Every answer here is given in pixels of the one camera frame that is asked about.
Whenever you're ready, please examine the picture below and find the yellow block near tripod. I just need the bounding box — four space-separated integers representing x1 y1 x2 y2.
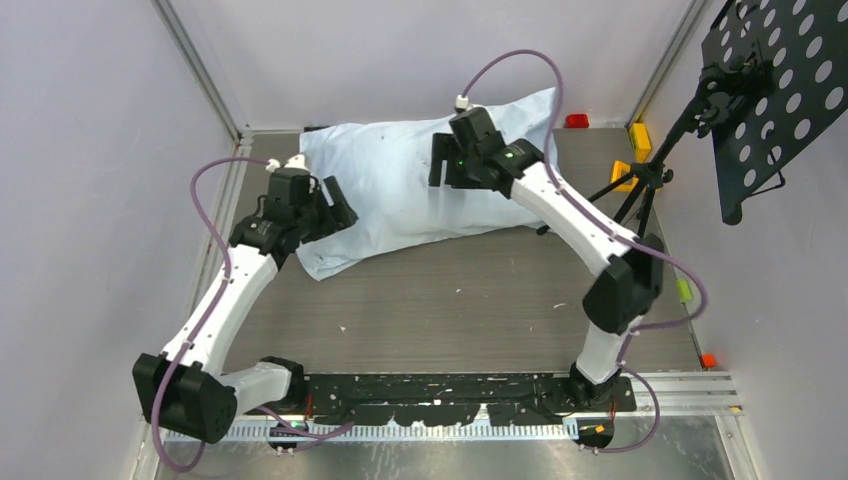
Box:
610 160 638 193

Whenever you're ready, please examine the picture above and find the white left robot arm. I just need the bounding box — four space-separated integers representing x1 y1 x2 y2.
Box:
132 153 358 444

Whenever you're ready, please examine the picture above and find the light blue pillowcase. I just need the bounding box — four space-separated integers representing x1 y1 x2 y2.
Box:
297 118 541 280

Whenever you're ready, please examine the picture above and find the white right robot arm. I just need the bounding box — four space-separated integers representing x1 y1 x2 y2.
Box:
428 107 664 411

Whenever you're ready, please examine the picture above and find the small orange block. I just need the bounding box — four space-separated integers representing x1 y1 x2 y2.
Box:
699 354 717 370

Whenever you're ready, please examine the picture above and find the black perforated stand plate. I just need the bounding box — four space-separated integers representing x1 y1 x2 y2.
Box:
701 0 847 225

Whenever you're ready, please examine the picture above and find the red toy block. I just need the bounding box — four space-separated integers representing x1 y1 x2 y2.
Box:
564 113 590 129

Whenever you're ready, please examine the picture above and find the green block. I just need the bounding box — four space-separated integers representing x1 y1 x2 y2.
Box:
675 278 693 303

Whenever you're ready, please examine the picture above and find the black tripod stand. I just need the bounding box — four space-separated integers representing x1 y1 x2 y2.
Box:
535 59 773 240

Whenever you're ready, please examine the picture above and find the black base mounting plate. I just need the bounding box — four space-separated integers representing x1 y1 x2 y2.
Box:
270 373 637 427

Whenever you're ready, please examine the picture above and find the yellow block on rail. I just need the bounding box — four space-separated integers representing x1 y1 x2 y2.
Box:
628 122 653 163

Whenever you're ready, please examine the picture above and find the slotted cable duct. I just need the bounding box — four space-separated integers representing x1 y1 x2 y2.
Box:
222 418 579 442

